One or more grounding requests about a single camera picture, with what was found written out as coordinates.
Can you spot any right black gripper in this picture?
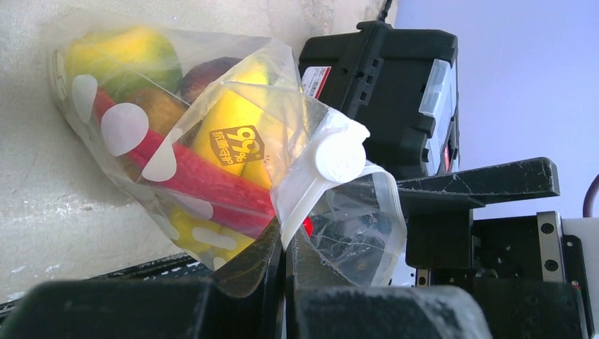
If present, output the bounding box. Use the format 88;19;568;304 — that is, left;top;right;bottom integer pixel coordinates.
397;157;595;338

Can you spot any dark red fruit toy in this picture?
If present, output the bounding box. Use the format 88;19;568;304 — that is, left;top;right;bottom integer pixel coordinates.
180;56;241;104

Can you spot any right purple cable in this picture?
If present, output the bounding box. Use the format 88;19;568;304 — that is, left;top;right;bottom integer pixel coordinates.
582;174;599;219

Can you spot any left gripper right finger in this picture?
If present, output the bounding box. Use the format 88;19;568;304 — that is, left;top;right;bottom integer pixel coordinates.
285;230;492;338

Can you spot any yellow banana toy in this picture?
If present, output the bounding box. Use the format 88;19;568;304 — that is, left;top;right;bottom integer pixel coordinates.
168;61;291;263

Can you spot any clear zip top bag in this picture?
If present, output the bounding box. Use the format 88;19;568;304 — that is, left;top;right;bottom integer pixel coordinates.
47;9;406;286

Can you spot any red chili pepper toy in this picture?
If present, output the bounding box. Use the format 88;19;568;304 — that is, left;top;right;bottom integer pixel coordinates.
93;88;275;238

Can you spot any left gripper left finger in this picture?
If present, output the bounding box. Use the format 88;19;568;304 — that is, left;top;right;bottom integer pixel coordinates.
1;220;284;338

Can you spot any black tool box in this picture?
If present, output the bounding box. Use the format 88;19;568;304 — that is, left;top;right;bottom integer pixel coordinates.
299;21;460;180

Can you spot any orange small fruit toy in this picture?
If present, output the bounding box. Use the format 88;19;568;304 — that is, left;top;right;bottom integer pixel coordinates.
125;87;189;136

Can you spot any green yellow fruit toy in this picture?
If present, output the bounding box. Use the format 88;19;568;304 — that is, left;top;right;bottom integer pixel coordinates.
64;25;182;102

